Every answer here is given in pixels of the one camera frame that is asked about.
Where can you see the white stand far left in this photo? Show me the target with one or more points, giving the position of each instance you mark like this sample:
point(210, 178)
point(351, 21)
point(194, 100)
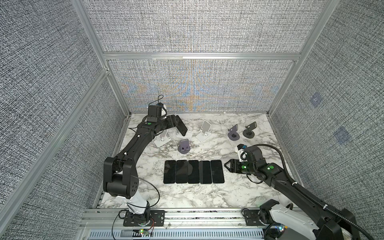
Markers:
point(162, 139)

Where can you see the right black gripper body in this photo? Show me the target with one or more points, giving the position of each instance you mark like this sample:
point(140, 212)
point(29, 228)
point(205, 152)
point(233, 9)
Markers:
point(240, 167)

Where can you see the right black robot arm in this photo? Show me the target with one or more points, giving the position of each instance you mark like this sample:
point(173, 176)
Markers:
point(321, 220)

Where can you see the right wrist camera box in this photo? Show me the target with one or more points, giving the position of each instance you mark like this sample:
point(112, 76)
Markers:
point(240, 150)

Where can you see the grey round stand front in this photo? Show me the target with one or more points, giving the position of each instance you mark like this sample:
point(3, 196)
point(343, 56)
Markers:
point(184, 146)

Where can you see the green-edged phone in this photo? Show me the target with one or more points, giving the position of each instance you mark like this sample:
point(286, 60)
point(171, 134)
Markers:
point(205, 172)

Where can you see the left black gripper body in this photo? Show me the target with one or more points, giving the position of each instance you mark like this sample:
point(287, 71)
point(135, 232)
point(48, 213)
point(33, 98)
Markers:
point(168, 122)

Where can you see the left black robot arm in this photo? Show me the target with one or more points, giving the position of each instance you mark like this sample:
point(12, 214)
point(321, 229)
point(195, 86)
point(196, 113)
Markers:
point(120, 176)

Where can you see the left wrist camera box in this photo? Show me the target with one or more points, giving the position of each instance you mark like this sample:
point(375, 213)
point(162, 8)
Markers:
point(156, 112)

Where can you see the blue-cased phone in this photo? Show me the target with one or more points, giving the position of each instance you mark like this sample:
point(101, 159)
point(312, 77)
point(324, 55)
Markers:
point(217, 172)

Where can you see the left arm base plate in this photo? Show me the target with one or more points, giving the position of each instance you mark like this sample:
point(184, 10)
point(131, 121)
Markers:
point(154, 218)

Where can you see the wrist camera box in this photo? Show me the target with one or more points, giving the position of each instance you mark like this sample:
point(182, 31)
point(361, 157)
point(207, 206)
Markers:
point(156, 112)
point(240, 150)

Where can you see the dark green round phone stand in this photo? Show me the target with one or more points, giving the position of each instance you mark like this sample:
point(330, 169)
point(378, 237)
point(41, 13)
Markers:
point(248, 132)

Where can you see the white centre phone stand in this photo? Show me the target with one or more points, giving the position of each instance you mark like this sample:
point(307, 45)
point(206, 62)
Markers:
point(204, 132)

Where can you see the aluminium front rail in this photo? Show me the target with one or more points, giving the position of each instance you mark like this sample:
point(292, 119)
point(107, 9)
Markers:
point(179, 224)

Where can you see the black textured-back phone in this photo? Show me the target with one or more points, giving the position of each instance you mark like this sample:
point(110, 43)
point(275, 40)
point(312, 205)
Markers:
point(181, 126)

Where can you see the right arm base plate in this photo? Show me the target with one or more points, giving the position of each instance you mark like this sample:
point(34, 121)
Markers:
point(251, 217)

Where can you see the white stand behind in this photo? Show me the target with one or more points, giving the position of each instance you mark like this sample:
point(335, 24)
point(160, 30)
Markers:
point(188, 135)

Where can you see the purple round phone stand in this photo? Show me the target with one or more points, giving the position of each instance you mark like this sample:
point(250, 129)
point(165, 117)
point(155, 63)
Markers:
point(233, 134)

